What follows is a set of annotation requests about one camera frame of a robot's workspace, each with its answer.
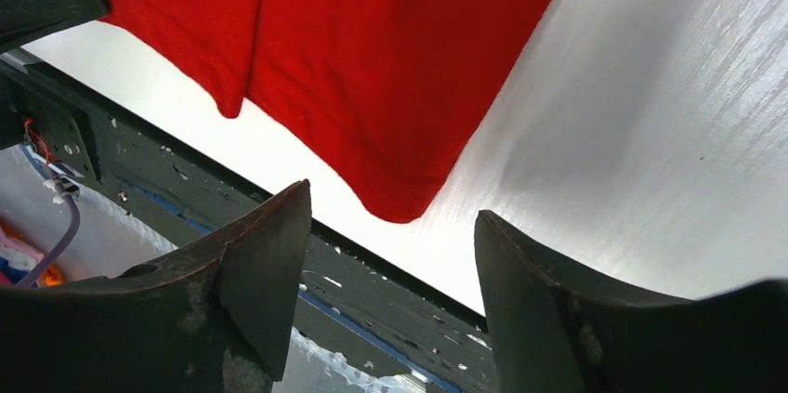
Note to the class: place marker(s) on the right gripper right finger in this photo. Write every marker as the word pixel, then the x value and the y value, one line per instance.
pixel 557 325

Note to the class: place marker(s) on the red t-shirt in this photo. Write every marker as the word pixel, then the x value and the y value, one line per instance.
pixel 386 92

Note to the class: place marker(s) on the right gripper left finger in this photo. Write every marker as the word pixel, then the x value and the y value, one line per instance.
pixel 215 315

